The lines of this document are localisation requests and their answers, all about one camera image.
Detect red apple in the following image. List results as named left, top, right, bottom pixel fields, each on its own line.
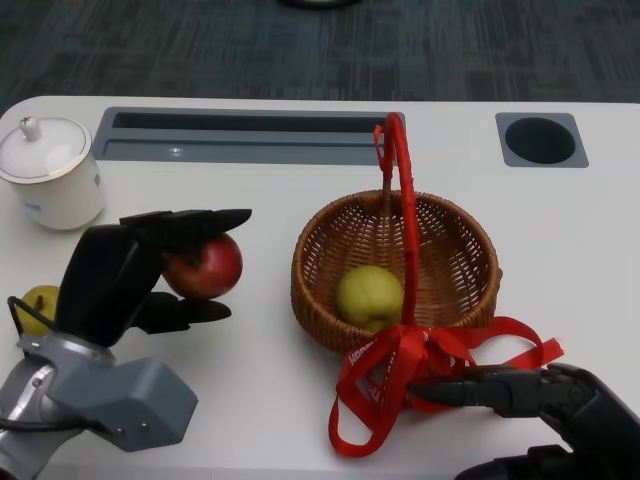
left=162, top=233, right=245, bottom=301

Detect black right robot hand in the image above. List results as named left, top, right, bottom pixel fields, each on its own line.
left=407, top=363, right=640, bottom=480

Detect white ceramic mug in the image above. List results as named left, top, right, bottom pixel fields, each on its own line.
left=8, top=147, right=107, bottom=231

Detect green pear with stem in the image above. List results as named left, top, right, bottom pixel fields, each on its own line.
left=18, top=284, right=62, bottom=337

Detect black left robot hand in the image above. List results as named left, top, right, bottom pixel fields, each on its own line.
left=53, top=208, right=254, bottom=349

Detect green apple in basket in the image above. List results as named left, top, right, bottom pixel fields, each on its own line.
left=335, top=264, right=405, bottom=331

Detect red printed ribbon bow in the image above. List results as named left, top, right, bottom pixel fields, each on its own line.
left=328, top=315, right=565, bottom=457

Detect white mug lid with knob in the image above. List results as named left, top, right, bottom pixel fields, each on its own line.
left=0, top=115, right=94, bottom=184

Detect brown wicker basket red handle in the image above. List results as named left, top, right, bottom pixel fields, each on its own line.
left=291, top=112, right=503, bottom=354

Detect grey table cup holder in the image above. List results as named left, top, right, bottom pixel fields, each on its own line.
left=494, top=112, right=590, bottom=169

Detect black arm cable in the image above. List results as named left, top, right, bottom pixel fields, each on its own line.
left=0, top=295, right=106, bottom=434

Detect grey table slot tray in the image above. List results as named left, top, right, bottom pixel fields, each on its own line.
left=93, top=106, right=406, bottom=166

